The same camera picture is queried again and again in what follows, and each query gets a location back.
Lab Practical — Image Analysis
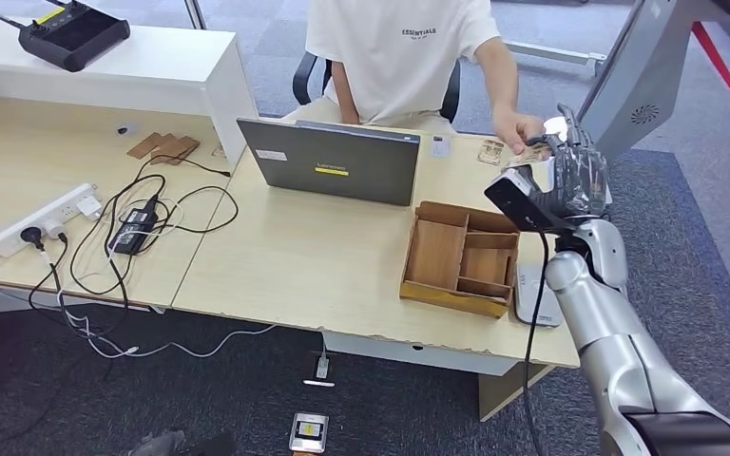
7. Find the person's left hand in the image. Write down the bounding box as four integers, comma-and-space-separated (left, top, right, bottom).
492, 109, 547, 156

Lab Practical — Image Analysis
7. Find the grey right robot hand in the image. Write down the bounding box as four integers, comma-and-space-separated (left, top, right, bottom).
525, 104, 612, 221

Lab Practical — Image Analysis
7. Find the pale tan ID card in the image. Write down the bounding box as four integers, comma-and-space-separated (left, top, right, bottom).
503, 142, 555, 170

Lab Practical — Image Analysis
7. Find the wooden compartment tray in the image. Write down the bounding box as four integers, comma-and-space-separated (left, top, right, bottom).
399, 200, 523, 320

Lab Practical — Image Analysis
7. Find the brown patterned card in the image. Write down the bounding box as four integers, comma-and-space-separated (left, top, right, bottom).
476, 139, 506, 167

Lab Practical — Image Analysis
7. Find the person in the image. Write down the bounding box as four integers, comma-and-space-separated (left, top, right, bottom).
282, 0, 546, 156

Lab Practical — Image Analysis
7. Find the grey card reader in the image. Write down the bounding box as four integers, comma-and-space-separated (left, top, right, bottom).
513, 262, 563, 329

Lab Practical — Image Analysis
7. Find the round white stool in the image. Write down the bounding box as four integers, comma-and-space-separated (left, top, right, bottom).
541, 116, 571, 143

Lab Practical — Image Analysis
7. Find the white metal bar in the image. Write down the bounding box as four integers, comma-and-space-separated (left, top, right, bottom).
503, 38, 606, 69

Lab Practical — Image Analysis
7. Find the grey kiosk with white base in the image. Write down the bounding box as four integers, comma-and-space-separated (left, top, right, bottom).
575, 0, 730, 206

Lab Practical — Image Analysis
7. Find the red barrier tape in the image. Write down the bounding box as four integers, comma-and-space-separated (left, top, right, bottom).
691, 22, 730, 143

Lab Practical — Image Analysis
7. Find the grey laptop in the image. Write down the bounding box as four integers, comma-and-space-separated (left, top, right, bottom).
236, 117, 422, 208

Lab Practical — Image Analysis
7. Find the black office chair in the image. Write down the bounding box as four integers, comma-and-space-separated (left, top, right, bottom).
292, 51, 463, 124

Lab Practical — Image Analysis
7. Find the wooden desk leg panel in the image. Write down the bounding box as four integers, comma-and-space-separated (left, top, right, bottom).
478, 361, 555, 423

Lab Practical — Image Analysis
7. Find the white desk beam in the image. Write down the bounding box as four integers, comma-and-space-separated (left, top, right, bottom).
323, 330, 521, 379

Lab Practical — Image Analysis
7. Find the silver metal pole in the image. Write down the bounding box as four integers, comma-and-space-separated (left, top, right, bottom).
183, 0, 210, 31

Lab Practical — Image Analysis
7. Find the silver floor socket box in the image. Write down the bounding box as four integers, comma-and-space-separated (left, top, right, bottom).
288, 411, 330, 456

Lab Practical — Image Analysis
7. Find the black power brick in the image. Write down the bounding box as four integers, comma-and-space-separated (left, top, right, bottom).
109, 223, 152, 257
124, 206, 159, 230

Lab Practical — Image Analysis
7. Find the white desk shelf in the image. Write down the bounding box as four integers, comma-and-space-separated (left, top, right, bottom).
0, 13, 259, 171

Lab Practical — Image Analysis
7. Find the white charger adapter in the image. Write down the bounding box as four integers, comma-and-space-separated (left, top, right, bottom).
75, 195, 104, 221

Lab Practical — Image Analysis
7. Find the black remote controller with antennas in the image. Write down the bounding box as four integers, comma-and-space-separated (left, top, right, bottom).
0, 0, 132, 73

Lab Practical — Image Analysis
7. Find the black power plug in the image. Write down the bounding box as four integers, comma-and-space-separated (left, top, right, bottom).
19, 226, 47, 252

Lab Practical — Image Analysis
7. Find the white power strip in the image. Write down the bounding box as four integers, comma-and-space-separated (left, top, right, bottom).
0, 182, 102, 258

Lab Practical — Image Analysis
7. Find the black and white wrist camera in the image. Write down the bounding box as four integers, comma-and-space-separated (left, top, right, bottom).
483, 168, 577, 236

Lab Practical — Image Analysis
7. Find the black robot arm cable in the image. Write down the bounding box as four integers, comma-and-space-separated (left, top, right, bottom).
521, 229, 552, 456

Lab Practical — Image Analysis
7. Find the black looped power cable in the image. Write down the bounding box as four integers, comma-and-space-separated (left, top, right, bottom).
68, 154, 240, 310

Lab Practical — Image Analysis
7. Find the white hanging connector cable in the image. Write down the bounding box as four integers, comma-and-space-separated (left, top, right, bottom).
303, 333, 336, 389

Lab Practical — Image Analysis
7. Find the white charger cable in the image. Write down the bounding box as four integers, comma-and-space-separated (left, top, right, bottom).
0, 248, 279, 361

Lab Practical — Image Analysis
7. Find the black plug cable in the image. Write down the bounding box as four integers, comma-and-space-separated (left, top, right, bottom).
27, 238, 72, 316

